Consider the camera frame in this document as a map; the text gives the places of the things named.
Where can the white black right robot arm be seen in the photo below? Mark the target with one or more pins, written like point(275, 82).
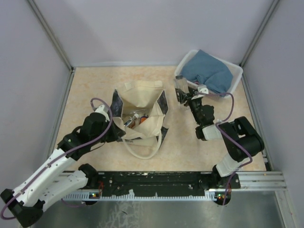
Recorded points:
point(240, 138)

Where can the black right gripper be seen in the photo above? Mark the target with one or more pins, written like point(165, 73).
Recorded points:
point(184, 97)

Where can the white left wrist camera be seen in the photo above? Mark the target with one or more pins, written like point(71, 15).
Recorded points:
point(102, 109)

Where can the blue folded towel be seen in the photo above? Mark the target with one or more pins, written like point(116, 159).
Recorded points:
point(207, 70)

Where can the orange blue tube in bag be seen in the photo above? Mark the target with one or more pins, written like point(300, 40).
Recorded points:
point(142, 119)

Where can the cream canvas tote bag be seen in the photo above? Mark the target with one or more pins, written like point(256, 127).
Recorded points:
point(143, 98)

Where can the aluminium frame rail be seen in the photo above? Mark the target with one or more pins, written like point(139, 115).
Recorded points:
point(50, 33)

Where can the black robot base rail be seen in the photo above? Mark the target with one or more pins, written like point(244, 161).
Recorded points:
point(139, 185)

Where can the clear square bottle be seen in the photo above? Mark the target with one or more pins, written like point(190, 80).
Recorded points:
point(180, 84)

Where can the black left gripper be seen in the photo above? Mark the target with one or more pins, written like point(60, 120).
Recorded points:
point(117, 132)

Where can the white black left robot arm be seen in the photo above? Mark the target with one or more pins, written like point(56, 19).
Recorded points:
point(33, 197)

